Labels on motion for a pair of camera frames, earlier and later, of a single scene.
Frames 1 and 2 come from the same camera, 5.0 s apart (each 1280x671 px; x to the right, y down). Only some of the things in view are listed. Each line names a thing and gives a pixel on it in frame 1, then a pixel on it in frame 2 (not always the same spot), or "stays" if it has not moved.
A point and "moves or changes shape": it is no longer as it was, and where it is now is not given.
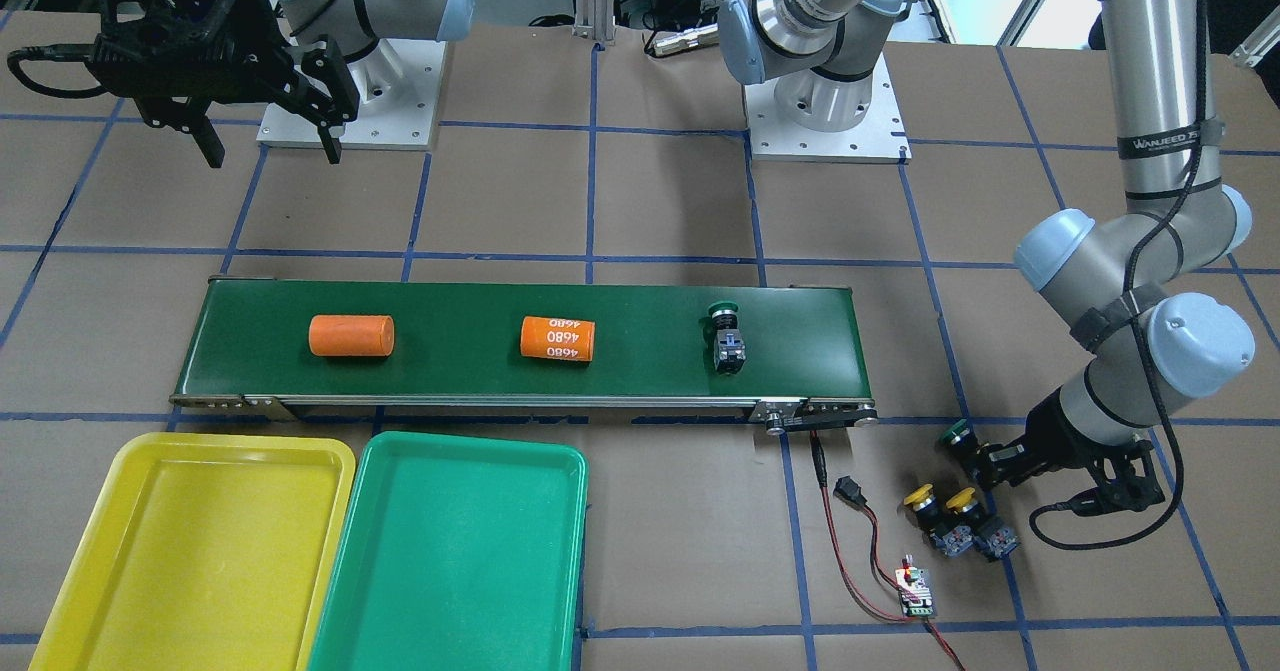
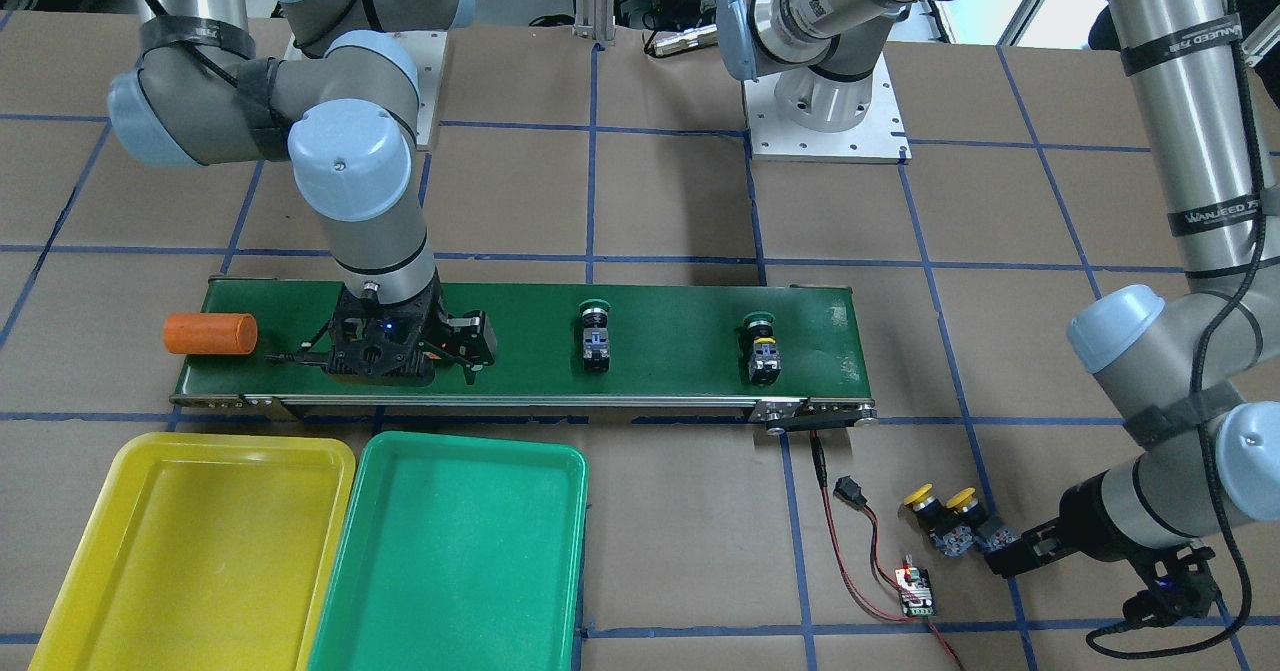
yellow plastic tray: [204, 553] stays
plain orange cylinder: [351, 335] moves or changes shape
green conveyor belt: [785, 354] stays
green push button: [729, 345] to [596, 340]
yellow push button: [953, 540] stays
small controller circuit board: [915, 589] stays
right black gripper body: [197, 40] to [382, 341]
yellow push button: [992, 537] stays
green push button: [961, 440] to [765, 354]
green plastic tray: [460, 554] stays
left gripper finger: [1012, 463] to [1027, 550]
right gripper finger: [329, 94] to [469, 339]
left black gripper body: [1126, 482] to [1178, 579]
